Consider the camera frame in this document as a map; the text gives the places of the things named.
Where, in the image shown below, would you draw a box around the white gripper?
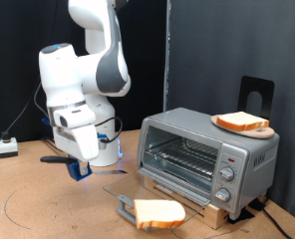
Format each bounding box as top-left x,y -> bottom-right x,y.
52,105 -> 101,177

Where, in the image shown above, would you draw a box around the glass oven door grey handle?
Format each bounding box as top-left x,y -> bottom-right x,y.
103,167 -> 211,232

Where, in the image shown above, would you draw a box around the white bread slice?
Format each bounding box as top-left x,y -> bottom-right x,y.
216,111 -> 270,131
133,198 -> 187,230

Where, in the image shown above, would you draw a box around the silver oven timer knob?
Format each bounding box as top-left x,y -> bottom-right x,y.
215,187 -> 231,203

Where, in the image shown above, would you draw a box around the silver oven temperature knob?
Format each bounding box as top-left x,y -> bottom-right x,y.
219,166 -> 235,182

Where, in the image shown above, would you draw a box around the silver toaster oven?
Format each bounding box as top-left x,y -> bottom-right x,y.
136,107 -> 281,221

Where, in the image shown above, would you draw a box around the emergency stop button box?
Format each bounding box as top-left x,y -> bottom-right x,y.
0,130 -> 19,159

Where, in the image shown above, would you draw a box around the wooden crate base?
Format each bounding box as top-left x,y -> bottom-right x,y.
143,175 -> 230,231

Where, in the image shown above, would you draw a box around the vertical metal pole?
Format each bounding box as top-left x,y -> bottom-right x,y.
162,0 -> 172,113

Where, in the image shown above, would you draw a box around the small round wooden board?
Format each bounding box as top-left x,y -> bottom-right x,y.
210,114 -> 276,139

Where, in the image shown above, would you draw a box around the black metal bookend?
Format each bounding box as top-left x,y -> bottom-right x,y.
238,76 -> 275,120

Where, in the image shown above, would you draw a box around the robot base cables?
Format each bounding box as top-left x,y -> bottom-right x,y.
41,134 -> 61,153

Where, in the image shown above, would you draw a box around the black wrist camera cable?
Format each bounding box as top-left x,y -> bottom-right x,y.
33,83 -> 124,144

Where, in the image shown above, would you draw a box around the long black hanging cable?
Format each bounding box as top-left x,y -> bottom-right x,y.
0,0 -> 61,165

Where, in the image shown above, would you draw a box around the wire oven rack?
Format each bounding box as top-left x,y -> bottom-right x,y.
145,137 -> 219,182

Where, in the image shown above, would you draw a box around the black oven power cable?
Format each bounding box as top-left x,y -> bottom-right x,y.
247,197 -> 294,239

